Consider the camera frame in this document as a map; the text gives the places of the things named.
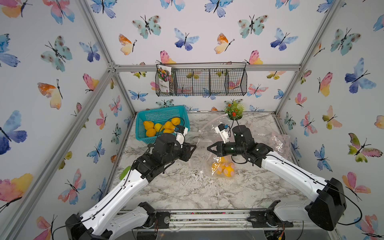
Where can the yellow green toy tool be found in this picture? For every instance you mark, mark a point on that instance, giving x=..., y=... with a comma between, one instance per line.
x=125, y=172

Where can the teal plastic basket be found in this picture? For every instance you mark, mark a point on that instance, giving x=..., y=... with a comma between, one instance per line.
x=159, y=116

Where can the yellow-green pear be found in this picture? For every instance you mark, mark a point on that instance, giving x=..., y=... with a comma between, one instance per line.
x=159, y=127

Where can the yellow pear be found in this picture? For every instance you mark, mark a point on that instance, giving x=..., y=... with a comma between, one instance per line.
x=169, y=126
x=151, y=132

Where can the white pot artificial plant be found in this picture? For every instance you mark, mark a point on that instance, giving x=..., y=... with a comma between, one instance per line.
x=234, y=109

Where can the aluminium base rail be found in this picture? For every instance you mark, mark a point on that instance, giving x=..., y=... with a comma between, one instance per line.
x=243, y=219

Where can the clear zip-top bag with pears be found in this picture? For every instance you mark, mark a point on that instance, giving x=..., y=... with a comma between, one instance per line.
x=280, y=143

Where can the orange pear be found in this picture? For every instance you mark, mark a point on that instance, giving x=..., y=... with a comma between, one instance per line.
x=148, y=125

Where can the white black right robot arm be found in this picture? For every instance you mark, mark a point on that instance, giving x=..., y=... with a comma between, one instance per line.
x=326, y=201

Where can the seed packet in basket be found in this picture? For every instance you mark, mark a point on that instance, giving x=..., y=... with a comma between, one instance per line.
x=164, y=74

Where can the black wire wall basket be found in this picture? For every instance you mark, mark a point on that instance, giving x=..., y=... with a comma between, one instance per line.
x=208, y=80

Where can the clear bag of lemons front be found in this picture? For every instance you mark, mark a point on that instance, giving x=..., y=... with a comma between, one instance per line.
x=210, y=165

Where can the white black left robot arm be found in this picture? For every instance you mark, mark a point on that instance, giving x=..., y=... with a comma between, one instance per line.
x=102, y=221

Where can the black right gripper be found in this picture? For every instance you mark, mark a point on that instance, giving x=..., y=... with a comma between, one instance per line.
x=220, y=148

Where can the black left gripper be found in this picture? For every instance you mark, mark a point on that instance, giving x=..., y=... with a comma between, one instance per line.
x=186, y=154

